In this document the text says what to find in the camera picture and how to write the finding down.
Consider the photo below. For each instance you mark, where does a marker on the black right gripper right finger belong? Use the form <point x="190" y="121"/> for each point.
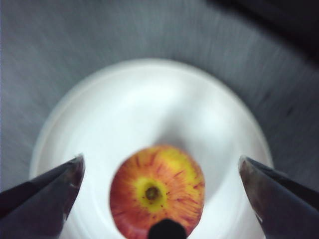
<point x="281" y="204"/>

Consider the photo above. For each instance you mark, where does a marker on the red apple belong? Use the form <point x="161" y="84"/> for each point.
<point x="159" y="179"/>

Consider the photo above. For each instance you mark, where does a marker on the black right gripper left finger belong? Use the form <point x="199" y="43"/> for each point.
<point x="37" y="204"/>

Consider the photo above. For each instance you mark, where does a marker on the cream plate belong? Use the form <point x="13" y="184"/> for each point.
<point x="139" y="104"/>

